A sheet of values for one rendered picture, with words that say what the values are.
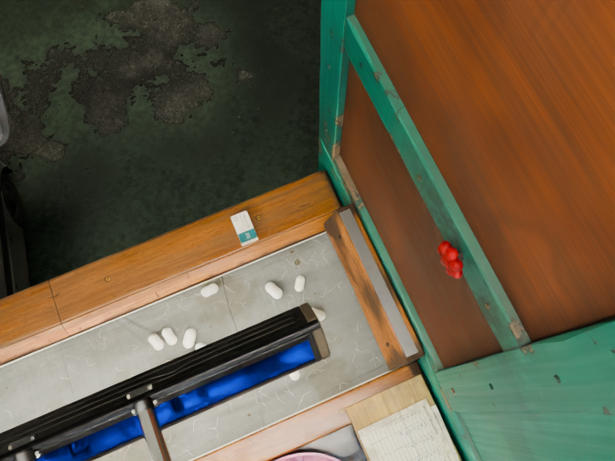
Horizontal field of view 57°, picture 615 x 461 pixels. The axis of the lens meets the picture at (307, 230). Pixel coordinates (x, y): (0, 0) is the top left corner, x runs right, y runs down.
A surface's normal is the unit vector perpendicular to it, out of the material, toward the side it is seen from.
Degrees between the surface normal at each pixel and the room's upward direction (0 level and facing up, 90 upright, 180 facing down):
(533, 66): 90
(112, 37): 0
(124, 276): 0
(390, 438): 0
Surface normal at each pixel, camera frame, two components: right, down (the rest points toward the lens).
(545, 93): -0.92, 0.38
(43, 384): -0.01, -0.29
